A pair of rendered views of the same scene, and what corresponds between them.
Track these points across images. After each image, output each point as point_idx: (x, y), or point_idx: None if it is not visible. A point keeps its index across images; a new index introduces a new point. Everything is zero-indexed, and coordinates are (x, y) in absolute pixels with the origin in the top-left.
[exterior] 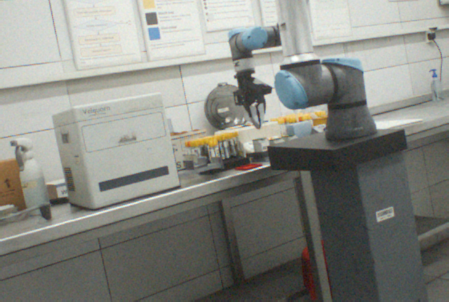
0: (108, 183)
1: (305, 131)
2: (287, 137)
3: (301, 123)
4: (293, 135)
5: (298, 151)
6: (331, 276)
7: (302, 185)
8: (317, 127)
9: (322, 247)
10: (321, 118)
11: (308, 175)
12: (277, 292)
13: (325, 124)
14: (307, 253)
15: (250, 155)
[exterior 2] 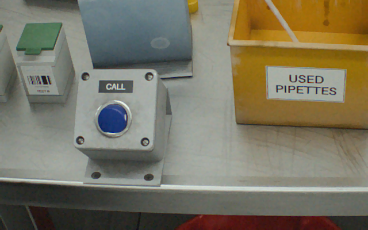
0: None
1: (148, 22)
2: (16, 50)
3: None
4: (43, 52)
5: None
6: None
7: (4, 223)
8: (97, 86)
9: (274, 218)
10: None
11: (24, 211)
12: (154, 224)
13: (150, 76)
14: (203, 226)
15: None
